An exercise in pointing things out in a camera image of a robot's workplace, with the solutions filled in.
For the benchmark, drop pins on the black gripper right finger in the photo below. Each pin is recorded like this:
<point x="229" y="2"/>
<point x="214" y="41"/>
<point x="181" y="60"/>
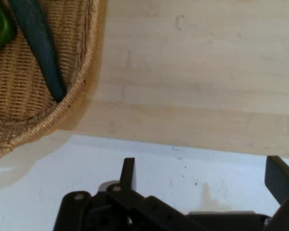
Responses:
<point x="280" y="180"/>

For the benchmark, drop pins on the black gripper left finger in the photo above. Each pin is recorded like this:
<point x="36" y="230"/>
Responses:
<point x="135" y="207"/>

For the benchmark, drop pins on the dark green cucumber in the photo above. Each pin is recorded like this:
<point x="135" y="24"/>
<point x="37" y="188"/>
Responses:
<point x="42" y="50"/>

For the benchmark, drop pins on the woven wicker basket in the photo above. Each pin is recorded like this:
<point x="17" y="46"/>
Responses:
<point x="17" y="91"/>

